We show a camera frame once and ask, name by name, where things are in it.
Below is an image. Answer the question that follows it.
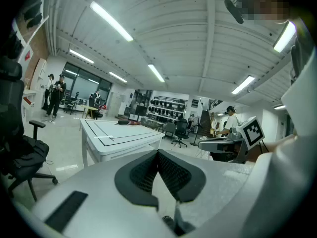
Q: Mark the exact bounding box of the black office chair with armrests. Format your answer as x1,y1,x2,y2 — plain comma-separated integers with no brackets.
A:
0,55,59,203

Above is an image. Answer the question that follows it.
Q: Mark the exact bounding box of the white cabinet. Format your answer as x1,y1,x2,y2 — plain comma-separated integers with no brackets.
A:
21,89,38,123

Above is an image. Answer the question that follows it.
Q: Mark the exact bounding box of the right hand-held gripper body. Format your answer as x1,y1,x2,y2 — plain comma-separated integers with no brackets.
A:
210,116,265,163

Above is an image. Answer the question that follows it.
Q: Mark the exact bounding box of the white bookshelf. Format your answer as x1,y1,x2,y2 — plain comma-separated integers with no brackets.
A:
29,58,48,91

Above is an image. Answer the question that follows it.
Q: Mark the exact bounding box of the shelf of black bags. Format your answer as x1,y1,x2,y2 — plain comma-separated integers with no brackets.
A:
147,97,187,124

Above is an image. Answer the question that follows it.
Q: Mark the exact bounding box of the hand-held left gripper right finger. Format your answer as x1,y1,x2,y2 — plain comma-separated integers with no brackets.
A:
157,149,207,203

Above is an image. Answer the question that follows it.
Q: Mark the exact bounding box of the staircase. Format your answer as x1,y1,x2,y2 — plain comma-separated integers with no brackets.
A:
198,109,211,137

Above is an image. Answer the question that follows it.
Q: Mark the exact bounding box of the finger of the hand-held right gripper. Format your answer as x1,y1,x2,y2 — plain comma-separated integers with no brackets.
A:
198,136,228,153

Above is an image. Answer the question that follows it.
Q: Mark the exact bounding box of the person's right forearm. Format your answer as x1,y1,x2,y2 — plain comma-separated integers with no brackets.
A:
247,134,298,163

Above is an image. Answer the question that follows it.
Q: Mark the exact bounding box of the black head-mounted camera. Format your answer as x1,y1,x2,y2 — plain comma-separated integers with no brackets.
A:
224,0,250,25

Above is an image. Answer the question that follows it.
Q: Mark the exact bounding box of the round wooden table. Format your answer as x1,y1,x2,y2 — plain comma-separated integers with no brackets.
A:
79,105,100,120

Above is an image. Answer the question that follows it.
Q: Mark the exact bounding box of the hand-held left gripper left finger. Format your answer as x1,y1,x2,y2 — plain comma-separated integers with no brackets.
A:
114,149,159,212

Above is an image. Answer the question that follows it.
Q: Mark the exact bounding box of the large dark-framed window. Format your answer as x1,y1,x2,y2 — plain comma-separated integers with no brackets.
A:
63,62,112,109

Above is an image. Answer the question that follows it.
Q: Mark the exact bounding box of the grey office chair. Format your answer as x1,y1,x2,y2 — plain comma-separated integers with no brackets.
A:
163,122,176,141

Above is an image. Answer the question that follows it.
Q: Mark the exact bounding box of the black bag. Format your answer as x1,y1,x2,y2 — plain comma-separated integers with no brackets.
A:
13,134,50,170

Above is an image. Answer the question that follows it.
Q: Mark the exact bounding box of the black swivel office chair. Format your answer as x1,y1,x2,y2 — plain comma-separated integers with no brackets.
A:
171,119,189,148

